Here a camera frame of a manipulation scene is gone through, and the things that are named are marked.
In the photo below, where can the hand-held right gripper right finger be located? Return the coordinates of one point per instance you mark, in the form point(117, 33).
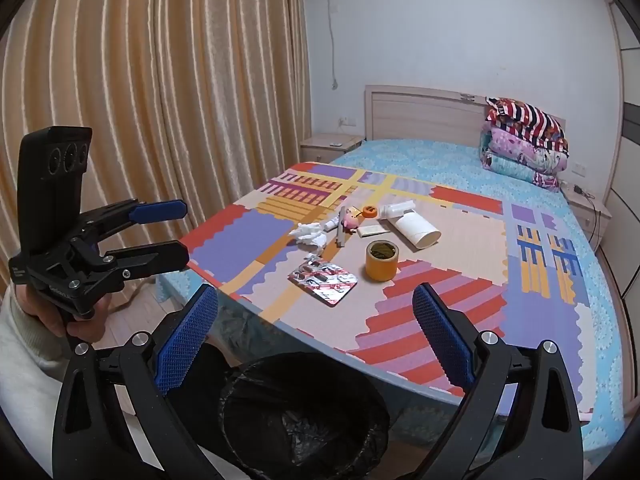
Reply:
point(442, 340)

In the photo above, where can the yellow tape roll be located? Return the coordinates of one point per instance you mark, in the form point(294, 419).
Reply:
point(380, 267)

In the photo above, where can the grey stick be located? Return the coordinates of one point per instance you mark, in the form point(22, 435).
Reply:
point(341, 236)

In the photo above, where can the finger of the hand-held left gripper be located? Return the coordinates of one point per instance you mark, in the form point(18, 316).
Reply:
point(155, 255)
point(157, 210)

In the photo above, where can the person's left forearm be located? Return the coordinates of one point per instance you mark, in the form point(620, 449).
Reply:
point(25, 385)

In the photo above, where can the wardrobe with dark stripes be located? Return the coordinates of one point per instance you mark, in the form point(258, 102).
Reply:
point(631, 110)

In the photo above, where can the person's left hand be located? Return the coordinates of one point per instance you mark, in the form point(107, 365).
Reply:
point(45, 312)

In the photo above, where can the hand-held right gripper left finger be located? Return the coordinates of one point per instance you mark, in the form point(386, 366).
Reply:
point(187, 340)

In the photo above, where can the light wooden headboard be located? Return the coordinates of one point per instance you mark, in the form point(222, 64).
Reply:
point(425, 115)

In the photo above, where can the colourful patterned table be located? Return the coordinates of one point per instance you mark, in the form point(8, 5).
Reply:
point(465, 242)

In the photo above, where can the white marker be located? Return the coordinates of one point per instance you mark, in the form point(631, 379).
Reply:
point(331, 224)

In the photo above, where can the light wooden bedside table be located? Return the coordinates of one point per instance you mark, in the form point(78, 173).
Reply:
point(325, 149)
point(587, 212)

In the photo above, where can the striped folded blanket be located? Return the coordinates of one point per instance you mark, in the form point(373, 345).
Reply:
point(530, 120)

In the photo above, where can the trash bin with black bag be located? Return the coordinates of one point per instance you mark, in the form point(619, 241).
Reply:
point(300, 425)

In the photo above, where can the light blue floral folded quilt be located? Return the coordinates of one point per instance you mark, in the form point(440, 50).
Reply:
point(515, 170)

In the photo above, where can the pink pig toy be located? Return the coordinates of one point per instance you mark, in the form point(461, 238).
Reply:
point(350, 219)

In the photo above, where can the silver pill blister packs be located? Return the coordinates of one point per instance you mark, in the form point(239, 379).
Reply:
point(325, 285)

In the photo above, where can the white tissue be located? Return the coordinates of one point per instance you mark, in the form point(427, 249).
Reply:
point(307, 234)

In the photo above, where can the white plastic bottle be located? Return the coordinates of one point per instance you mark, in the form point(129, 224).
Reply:
point(392, 210)

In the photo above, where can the white wall outlet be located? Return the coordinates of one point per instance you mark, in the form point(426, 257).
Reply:
point(579, 167)

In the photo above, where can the small orange block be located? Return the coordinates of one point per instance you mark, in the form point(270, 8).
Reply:
point(369, 211)

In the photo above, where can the beige card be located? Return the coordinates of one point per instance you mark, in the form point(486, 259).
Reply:
point(371, 230)

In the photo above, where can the black charger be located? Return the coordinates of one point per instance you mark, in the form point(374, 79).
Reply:
point(580, 190)

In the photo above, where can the beige striped curtain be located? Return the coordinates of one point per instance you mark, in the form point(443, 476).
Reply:
point(150, 85)

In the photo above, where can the pink floral folded quilt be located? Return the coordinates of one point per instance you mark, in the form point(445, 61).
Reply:
point(520, 150)

